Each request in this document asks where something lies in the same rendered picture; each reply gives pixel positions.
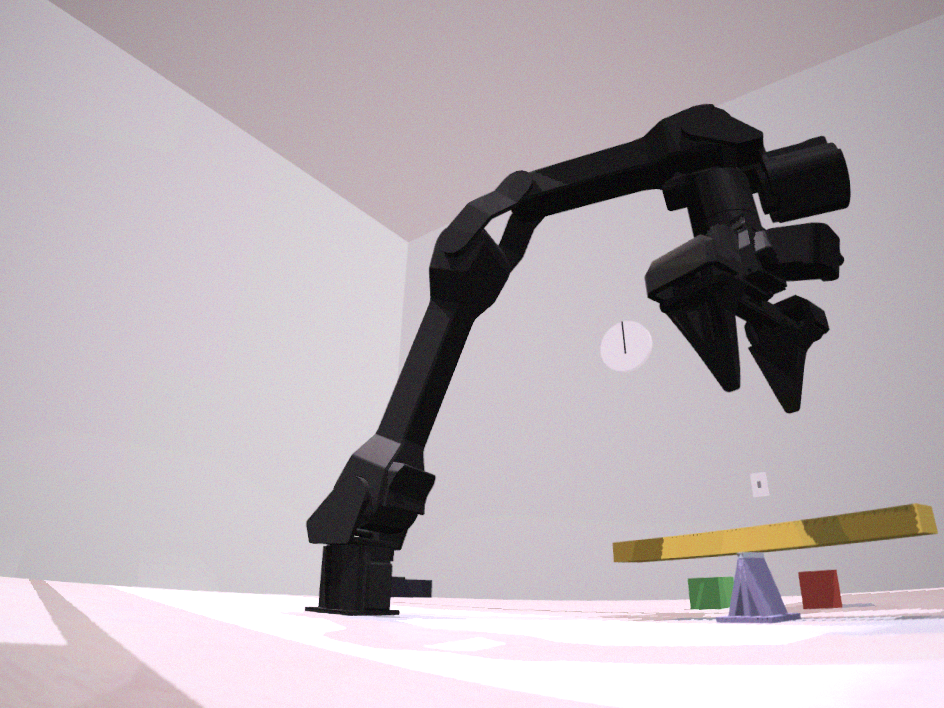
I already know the green rectangular block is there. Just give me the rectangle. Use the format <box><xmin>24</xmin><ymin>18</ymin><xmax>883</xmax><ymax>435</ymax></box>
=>
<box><xmin>687</xmin><ymin>576</ymin><xmax>734</xmax><ymax>610</ymax></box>

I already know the yellow bar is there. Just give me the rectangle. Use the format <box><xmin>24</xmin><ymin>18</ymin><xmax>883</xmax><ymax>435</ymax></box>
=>
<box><xmin>612</xmin><ymin>503</ymin><xmax>938</xmax><ymax>563</ymax></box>

